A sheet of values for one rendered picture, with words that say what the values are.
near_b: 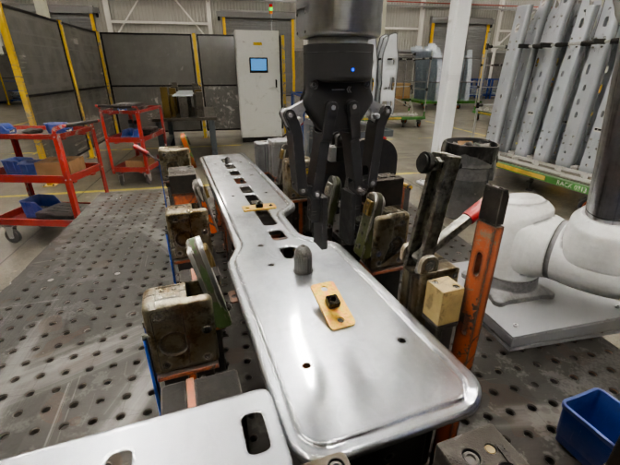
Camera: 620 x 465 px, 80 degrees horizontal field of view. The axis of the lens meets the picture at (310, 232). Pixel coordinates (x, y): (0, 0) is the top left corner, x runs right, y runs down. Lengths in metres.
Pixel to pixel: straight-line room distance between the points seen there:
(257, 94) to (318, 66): 7.25
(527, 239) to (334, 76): 0.77
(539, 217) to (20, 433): 1.20
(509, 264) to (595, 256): 0.19
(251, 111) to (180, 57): 1.80
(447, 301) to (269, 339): 0.23
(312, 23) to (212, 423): 0.40
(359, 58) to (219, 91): 8.06
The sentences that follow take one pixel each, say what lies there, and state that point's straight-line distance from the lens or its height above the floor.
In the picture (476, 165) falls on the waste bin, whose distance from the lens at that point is 3.64.
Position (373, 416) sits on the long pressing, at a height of 1.00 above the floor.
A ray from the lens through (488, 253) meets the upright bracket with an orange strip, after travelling 0.48.
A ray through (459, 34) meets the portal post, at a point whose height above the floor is 1.67.
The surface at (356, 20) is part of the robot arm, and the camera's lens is 0.40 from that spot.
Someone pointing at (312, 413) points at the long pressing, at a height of 1.00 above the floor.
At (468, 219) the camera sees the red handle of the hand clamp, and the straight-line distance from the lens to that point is 0.59.
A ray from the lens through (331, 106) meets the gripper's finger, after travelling 0.42.
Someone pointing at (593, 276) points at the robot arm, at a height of 0.90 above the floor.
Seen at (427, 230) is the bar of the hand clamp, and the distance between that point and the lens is 0.54.
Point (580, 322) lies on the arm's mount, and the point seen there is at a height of 0.75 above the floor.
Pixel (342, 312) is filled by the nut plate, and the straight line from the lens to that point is 0.53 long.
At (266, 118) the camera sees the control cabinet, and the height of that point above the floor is 0.46.
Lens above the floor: 1.32
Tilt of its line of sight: 24 degrees down
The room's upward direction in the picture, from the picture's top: straight up
